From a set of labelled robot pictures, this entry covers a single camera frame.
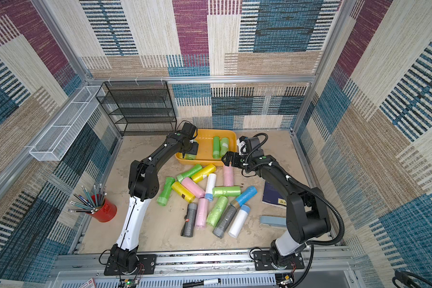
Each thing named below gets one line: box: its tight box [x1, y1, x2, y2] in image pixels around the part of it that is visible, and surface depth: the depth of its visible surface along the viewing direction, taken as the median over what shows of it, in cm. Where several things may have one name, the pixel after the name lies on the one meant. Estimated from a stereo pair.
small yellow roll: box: [171, 181, 196, 203], surface depth 93 cm
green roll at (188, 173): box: [176, 164, 203, 183], surface depth 99 cm
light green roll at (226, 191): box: [212, 186, 242, 198], surface depth 91 cm
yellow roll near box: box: [191, 164, 217, 183], surface depth 99 cm
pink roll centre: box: [181, 177, 206, 199], surface depth 93 cm
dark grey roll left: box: [180, 202, 198, 238], surface depth 83 cm
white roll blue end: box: [204, 172, 217, 202], surface depth 95 cm
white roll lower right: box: [228, 204, 251, 239], surface depth 84 cm
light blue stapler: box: [259, 215, 287, 230], surface depth 85 cm
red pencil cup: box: [67, 183, 117, 222], surface depth 81 cm
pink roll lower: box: [195, 197, 210, 230], surface depth 85 cm
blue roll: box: [235, 185, 258, 207], surface depth 91 cm
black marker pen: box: [182, 277, 222, 288], surface depth 71 cm
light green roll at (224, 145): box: [219, 136, 230, 158], surface depth 110 cm
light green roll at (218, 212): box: [206, 195, 229, 228], surface depth 85 cm
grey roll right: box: [212, 203, 238, 239], surface depth 83 cm
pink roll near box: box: [223, 162, 234, 187], surface depth 98 cm
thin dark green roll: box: [212, 136, 221, 159], surface depth 110 cm
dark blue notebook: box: [262, 181, 288, 206], surface depth 93 cm
